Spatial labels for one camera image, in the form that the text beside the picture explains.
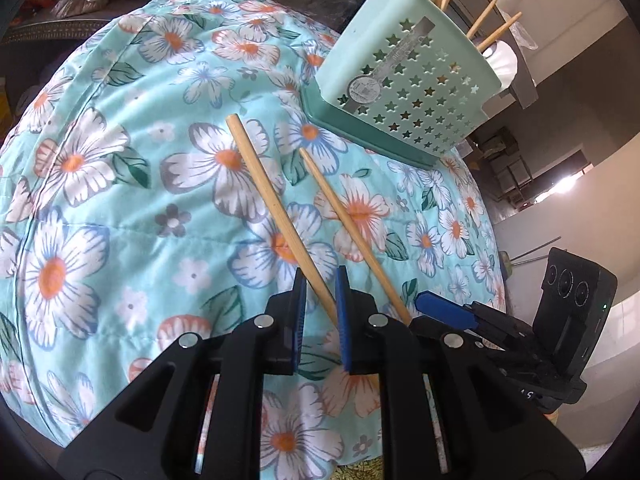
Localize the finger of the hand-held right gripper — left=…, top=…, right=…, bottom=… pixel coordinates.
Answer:
left=415, top=291, right=507, bottom=342

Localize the metal tread-plate shelf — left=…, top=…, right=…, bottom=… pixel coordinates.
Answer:
left=0, top=15, right=101, bottom=56

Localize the single wooden chopstick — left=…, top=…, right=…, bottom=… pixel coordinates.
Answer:
left=226, top=115, right=341, bottom=328
left=299, top=147, right=413, bottom=326

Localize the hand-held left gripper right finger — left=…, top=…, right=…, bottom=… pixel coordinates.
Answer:
left=336, top=265, right=587, bottom=480

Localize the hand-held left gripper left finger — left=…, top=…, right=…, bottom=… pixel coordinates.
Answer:
left=59, top=267, right=308, bottom=480

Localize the floral light blue blanket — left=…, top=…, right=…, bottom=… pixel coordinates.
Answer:
left=0, top=0, right=508, bottom=476

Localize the white plastic soup spoon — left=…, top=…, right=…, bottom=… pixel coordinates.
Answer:
left=487, top=40, right=521, bottom=86

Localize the clear plastic wrapper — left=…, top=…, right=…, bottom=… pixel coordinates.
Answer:
left=512, top=25, right=538, bottom=51

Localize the bundle of wooden chopsticks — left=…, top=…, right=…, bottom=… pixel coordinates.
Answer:
left=434, top=0, right=522, bottom=53

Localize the green star-pattern utensil holder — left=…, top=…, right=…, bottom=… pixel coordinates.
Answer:
left=304, top=0, right=502, bottom=170

